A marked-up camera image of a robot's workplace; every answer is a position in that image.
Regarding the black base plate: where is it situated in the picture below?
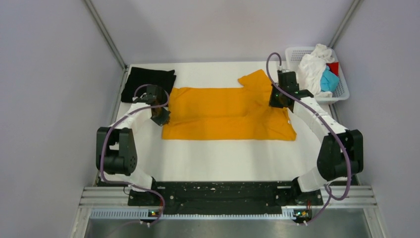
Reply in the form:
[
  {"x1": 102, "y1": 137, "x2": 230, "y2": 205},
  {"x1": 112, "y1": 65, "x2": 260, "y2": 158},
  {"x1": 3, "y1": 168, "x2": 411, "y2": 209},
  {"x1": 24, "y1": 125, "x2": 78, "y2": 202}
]
[{"x1": 128, "y1": 181, "x2": 323, "y2": 215}]

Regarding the white plastic basket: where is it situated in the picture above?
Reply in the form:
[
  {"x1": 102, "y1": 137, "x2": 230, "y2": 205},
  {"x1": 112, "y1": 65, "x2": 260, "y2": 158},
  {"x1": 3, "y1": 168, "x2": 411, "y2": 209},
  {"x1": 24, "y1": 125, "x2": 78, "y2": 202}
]
[{"x1": 285, "y1": 46, "x2": 350, "y2": 104}]

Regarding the red t shirt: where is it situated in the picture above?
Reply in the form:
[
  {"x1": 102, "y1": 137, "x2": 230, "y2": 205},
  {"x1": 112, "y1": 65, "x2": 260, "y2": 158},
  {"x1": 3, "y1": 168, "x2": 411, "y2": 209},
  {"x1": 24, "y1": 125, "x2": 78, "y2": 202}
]
[{"x1": 326, "y1": 62, "x2": 339, "y2": 77}]

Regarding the orange t shirt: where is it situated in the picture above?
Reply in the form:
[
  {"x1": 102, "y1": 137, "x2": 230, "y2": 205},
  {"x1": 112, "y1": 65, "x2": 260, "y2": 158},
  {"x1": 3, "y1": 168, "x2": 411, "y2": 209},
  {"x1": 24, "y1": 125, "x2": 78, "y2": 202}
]
[{"x1": 161, "y1": 69, "x2": 297, "y2": 141}]

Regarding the white slotted cable duct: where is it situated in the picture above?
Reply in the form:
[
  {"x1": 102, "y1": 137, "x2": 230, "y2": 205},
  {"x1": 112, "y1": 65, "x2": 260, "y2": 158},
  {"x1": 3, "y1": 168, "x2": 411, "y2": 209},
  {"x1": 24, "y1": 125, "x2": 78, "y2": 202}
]
[{"x1": 90, "y1": 208, "x2": 310, "y2": 220}]

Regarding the light blue t shirt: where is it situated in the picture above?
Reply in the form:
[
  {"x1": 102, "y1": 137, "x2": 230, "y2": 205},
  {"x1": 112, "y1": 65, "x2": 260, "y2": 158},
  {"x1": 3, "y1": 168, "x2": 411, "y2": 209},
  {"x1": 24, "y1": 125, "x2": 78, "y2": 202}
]
[{"x1": 320, "y1": 66, "x2": 340, "y2": 93}]

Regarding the folded black t shirt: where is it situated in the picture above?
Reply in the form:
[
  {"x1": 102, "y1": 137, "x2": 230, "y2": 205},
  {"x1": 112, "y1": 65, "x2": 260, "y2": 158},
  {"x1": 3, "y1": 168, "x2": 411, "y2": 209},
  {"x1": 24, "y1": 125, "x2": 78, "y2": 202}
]
[{"x1": 121, "y1": 67, "x2": 176, "y2": 103}]

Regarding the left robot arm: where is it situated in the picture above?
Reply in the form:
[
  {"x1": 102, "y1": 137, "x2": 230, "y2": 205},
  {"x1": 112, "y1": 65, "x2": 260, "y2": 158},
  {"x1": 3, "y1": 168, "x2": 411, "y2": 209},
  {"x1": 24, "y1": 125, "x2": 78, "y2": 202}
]
[{"x1": 96, "y1": 84, "x2": 170, "y2": 207}]

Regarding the white t shirt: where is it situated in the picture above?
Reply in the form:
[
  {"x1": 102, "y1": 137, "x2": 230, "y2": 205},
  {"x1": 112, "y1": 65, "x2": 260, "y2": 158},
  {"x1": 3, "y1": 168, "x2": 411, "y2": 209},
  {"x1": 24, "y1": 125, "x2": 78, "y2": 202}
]
[{"x1": 296, "y1": 44, "x2": 335, "y2": 98}]

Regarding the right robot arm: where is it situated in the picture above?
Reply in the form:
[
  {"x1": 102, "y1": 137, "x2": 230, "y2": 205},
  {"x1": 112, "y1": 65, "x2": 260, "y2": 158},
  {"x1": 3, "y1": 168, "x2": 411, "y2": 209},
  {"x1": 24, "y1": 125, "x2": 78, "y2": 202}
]
[{"x1": 269, "y1": 70, "x2": 364, "y2": 204}]

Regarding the aluminium frame rail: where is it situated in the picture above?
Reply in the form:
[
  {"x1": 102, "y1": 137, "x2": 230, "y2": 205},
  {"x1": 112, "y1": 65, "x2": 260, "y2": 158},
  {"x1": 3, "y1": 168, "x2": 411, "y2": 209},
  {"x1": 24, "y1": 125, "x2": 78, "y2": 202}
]
[{"x1": 320, "y1": 185, "x2": 377, "y2": 209}]

